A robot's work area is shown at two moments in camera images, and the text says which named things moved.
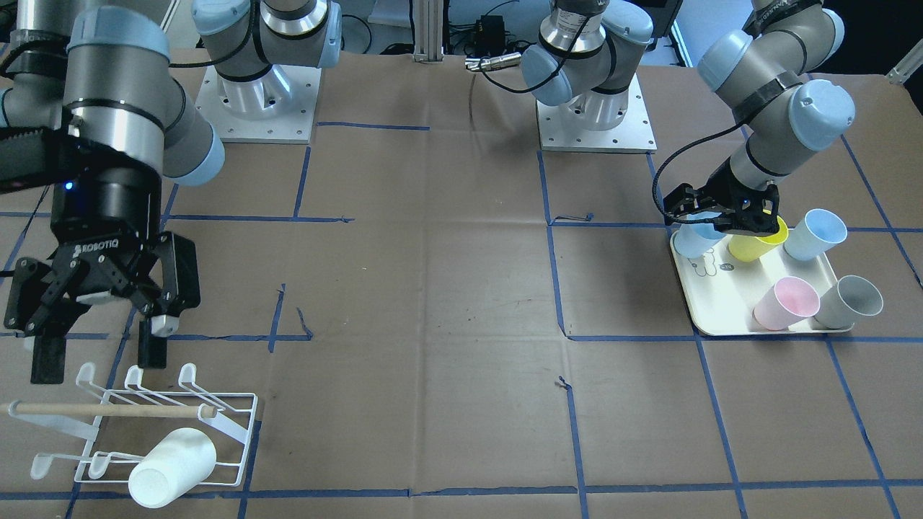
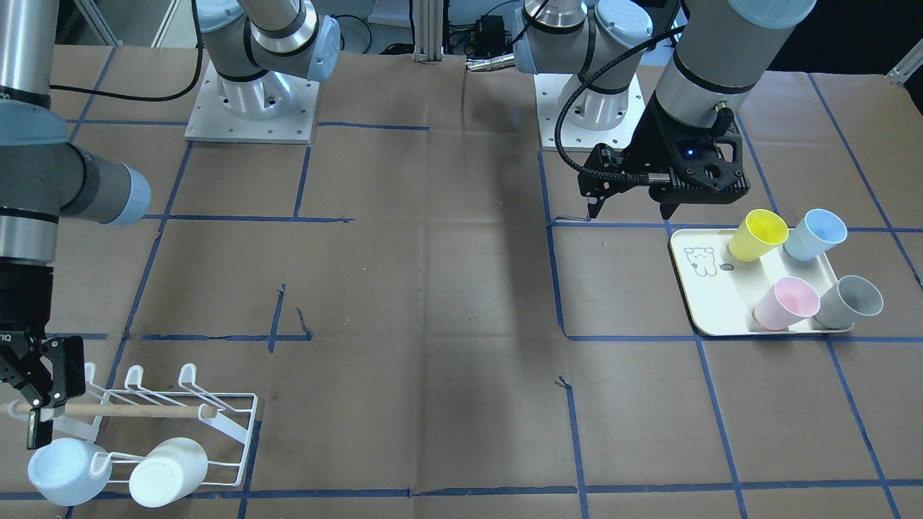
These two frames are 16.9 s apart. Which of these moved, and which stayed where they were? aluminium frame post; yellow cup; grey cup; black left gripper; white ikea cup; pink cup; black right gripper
Moved: black right gripper; white ikea cup; black left gripper
Stayed: grey cup; pink cup; yellow cup; aluminium frame post
